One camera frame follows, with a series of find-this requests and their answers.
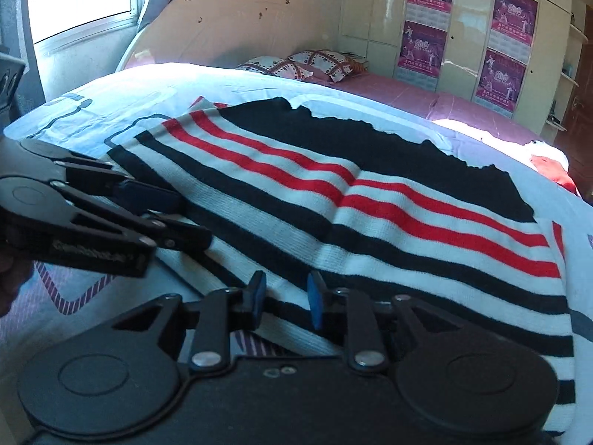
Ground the cream corner shelf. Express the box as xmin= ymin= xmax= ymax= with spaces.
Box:
xmin=546 ymin=0 xmax=591 ymax=133

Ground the blue patterned bed blanket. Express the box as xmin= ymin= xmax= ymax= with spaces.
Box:
xmin=0 ymin=62 xmax=593 ymax=445

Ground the pink bed sheet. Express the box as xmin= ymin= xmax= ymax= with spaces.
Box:
xmin=324 ymin=72 xmax=545 ymax=144

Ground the striped knit sweater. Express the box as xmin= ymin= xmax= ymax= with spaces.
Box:
xmin=107 ymin=96 xmax=577 ymax=433

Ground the small patterned pillow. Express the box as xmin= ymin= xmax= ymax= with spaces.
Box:
xmin=235 ymin=56 xmax=316 ymax=80

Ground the beige rounded headboard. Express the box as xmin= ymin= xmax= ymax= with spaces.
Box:
xmin=113 ymin=0 xmax=342 ymax=73

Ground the red cloth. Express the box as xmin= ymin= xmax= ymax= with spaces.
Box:
xmin=528 ymin=153 xmax=581 ymax=196

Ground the white cloth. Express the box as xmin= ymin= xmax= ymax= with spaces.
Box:
xmin=525 ymin=139 xmax=570 ymax=168

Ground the cream glossy wardrobe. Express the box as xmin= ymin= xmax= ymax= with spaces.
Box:
xmin=337 ymin=0 xmax=593 ymax=136

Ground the person's left hand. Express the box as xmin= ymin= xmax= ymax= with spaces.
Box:
xmin=0 ymin=251 xmax=36 ymax=317

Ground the grey curtain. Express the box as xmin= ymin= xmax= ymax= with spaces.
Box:
xmin=0 ymin=0 xmax=47 ymax=107

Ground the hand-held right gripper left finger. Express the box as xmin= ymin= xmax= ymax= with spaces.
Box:
xmin=111 ymin=270 xmax=267 ymax=372

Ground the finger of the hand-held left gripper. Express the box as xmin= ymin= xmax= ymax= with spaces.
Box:
xmin=50 ymin=178 xmax=215 ymax=252
xmin=21 ymin=138 xmax=183 ymax=215

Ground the brown wooden door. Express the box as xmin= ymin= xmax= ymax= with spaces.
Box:
xmin=567 ymin=21 xmax=593 ymax=195

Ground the large patterned pillow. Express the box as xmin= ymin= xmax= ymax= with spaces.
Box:
xmin=287 ymin=49 xmax=356 ymax=83

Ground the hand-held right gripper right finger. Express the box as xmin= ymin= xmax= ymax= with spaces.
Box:
xmin=307 ymin=270 xmax=468 ymax=374

